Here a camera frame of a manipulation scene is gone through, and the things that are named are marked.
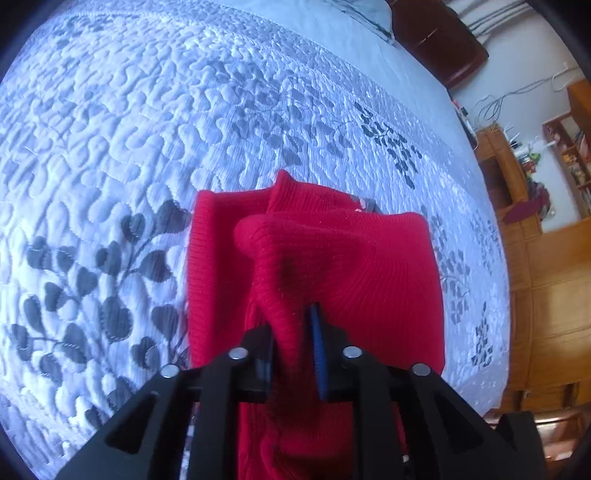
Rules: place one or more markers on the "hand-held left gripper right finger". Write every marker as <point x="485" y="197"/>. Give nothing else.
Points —
<point x="317" y="353"/>

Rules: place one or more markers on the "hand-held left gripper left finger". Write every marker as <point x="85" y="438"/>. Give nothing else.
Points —
<point x="256" y="357"/>

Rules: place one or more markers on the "red knit sweater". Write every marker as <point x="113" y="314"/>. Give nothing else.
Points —
<point x="369" y="277"/>

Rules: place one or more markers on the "wooden cabinet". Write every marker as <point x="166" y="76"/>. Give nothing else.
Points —
<point x="549" y="300"/>

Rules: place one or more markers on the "dark red cloth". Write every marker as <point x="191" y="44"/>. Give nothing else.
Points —
<point x="521" y="213"/>

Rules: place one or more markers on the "quilted grey leaf bedspread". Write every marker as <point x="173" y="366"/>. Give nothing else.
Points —
<point x="138" y="138"/>

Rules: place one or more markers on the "wooden nightstand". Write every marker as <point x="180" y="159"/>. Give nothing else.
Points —
<point x="501" y="161"/>

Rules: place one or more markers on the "dark wooden headboard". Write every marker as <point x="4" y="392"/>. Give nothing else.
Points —
<point x="438" y="41"/>

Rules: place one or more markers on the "grey-blue pillow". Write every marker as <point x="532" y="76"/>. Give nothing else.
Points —
<point x="364" y="14"/>

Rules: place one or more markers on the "wooden wall shelf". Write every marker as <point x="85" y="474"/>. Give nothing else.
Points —
<point x="570" y="157"/>

